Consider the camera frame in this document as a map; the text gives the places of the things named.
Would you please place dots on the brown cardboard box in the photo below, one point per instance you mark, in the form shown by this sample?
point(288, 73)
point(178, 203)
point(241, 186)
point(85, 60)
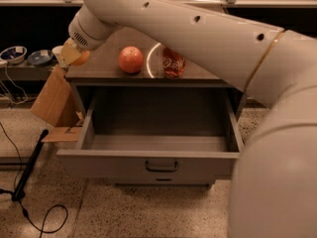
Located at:
point(56, 105)

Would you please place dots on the red cola can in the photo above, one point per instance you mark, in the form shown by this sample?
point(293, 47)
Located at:
point(173, 64)

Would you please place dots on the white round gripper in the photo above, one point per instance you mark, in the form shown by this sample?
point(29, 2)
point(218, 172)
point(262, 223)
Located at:
point(80, 34)

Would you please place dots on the black drawer handle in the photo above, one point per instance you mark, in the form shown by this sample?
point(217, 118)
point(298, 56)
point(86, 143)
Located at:
point(164, 170)

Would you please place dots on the black stand leg left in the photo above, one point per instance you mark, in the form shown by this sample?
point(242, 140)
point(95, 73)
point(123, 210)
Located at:
point(18, 193)

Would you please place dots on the grey side shelf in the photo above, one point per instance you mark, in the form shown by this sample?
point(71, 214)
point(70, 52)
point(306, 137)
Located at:
point(25, 71)

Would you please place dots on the blue bowl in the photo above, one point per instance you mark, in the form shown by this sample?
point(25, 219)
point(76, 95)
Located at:
point(40, 58)

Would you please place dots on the white bowl with contents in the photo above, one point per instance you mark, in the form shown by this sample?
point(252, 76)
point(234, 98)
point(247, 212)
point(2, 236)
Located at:
point(14, 55)

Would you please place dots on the white paper cup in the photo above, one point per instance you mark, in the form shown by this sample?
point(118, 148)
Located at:
point(59, 57)

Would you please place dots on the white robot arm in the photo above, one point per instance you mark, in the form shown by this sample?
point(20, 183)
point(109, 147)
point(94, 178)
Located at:
point(274, 184)

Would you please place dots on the orange fruit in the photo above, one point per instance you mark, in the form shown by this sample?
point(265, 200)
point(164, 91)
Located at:
point(82, 59)

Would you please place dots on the open grey top drawer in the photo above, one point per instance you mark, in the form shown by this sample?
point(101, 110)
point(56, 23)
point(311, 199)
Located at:
point(126, 126)

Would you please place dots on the red apple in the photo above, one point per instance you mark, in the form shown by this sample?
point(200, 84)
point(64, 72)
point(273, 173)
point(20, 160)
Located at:
point(131, 60)

